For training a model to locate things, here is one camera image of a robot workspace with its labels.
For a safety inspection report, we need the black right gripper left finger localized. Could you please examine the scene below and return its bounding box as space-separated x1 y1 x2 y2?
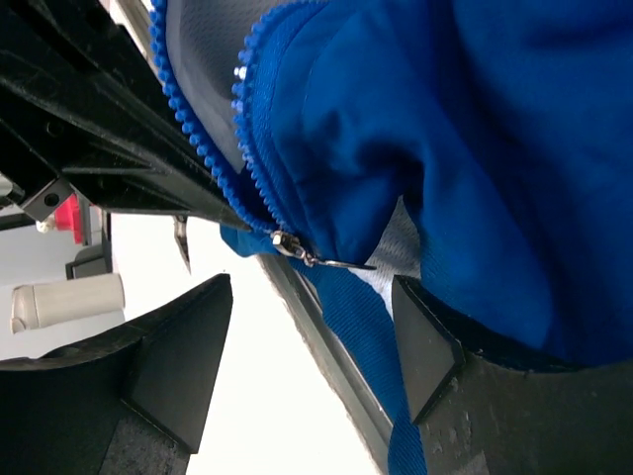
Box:
1 274 232 474

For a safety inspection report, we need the grey cylinder in background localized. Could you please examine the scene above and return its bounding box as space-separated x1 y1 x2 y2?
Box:
10 273 126 334

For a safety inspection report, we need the blue red white hooded jacket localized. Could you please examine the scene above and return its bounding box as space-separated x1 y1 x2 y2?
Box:
151 1 632 474

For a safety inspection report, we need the aluminium front frame rail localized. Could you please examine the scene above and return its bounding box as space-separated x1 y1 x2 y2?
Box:
258 255 393 474

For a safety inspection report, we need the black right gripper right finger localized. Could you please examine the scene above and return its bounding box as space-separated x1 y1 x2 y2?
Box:
392 276 632 474

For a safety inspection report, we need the silver zipper pull ring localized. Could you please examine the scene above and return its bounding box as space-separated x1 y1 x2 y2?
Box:
270 230 378 272

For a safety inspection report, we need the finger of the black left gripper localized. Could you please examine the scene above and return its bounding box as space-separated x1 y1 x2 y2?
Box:
1 1 243 228

